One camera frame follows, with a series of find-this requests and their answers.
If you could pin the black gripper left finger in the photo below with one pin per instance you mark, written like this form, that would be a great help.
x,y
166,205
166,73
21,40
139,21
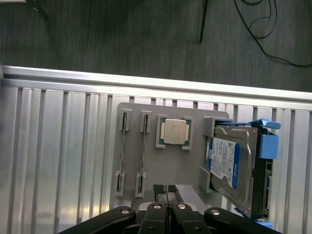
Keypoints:
x,y
156,214

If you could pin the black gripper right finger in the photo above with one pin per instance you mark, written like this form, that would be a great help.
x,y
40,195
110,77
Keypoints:
x,y
180,214

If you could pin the green RAM stick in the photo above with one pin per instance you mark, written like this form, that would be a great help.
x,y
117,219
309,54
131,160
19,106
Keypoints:
x,y
122,156
143,156

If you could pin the grey parts rack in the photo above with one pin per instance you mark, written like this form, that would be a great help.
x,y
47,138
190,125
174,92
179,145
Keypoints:
x,y
168,158

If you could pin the hard disk with blue label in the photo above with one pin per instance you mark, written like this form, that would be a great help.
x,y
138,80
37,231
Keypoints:
x,y
231,161

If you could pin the silver CPU chip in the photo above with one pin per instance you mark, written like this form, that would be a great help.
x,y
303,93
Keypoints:
x,y
173,131

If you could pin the blue disk caddy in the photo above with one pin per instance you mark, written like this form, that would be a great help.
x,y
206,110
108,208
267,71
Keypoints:
x,y
267,146

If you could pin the black stand leg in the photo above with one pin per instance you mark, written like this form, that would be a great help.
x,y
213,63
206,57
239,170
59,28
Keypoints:
x,y
203,19

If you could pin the dark metal leg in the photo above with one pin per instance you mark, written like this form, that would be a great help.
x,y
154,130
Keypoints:
x,y
40,9

